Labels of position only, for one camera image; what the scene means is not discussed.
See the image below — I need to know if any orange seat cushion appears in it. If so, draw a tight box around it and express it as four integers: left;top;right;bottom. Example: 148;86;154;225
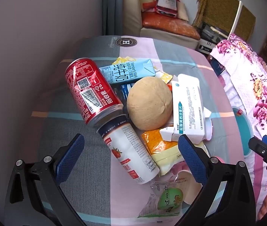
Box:
142;12;200;40

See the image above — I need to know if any white pole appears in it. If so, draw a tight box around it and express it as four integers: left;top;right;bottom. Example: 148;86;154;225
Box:
228;1;242;40

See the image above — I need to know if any pink snack wrapper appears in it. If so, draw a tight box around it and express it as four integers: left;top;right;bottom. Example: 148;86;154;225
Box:
164;161;190;176

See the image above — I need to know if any yellow patterned hanging cloth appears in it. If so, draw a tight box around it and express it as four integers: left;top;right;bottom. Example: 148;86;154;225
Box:
192;0;256;40

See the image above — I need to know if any grey curtain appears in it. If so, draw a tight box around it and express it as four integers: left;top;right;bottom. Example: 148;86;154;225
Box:
102;0;124;36

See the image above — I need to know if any clear plastic water bottle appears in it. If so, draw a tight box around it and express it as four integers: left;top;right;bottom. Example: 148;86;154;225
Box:
113;82;135;116

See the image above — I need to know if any stack of black electronics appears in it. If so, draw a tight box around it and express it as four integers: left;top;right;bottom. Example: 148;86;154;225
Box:
198;22;228;54

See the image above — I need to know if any pink floral quilt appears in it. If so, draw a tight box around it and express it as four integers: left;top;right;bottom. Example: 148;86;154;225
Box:
209;34;267;222

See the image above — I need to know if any red gift bag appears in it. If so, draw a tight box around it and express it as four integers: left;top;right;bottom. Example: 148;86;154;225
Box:
156;0;179;18

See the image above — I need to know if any beige leather sofa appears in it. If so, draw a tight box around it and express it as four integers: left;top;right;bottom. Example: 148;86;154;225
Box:
123;0;201;50

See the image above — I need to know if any yellow patterned paper napkin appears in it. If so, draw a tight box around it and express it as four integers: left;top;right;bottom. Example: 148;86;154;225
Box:
111;56;174;85

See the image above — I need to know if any plain beige pillow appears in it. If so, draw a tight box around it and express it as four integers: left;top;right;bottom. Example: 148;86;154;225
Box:
176;2;189;21

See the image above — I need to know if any round tan bread bun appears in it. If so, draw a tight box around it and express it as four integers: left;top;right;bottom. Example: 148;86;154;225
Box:
126;76;173;131

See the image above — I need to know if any plaid bed sheet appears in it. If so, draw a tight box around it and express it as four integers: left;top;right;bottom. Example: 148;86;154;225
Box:
30;35;246;226

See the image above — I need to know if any white strawberry yogurt bottle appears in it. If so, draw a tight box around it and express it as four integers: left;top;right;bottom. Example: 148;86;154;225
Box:
97;114;160;185

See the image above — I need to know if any red soda can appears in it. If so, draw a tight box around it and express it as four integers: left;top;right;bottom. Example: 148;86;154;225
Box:
65;58;124;129

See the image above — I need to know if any beige paper cup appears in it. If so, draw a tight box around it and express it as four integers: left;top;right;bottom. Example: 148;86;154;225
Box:
175;169;203;204

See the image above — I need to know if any orange and yellow snack wrapper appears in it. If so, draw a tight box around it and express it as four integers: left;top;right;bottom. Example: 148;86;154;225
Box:
140;129;211;176

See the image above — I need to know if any clear packet with green pastry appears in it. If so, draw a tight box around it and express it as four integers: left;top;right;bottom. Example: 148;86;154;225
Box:
137;180;183;218

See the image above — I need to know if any white medicine box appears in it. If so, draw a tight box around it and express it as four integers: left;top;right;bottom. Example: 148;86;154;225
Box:
159;74;206;144

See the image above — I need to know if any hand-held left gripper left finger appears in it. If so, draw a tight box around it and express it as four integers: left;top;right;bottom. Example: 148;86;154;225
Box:
4;133;87;226

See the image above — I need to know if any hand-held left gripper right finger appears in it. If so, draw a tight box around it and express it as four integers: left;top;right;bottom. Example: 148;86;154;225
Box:
178;134;256;226

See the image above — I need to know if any light blue milk carton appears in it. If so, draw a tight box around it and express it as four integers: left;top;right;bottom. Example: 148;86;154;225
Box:
99;58;157;85

